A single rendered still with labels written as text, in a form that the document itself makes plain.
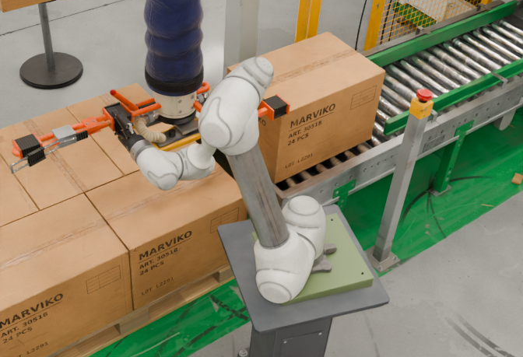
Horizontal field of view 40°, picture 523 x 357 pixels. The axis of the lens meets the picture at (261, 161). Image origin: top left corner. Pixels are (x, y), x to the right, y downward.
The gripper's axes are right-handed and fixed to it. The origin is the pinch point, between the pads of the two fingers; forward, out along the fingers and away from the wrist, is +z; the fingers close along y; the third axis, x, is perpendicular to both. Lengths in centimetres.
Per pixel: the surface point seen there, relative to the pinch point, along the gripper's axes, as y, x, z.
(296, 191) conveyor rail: 45, 67, -34
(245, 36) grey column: 55, 131, 95
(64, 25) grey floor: 104, 74, 236
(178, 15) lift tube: -41.9, 23.2, -9.0
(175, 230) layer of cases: 51, 14, -21
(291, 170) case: 45, 74, -21
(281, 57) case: 9, 90, 13
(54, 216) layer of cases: 50, -25, 12
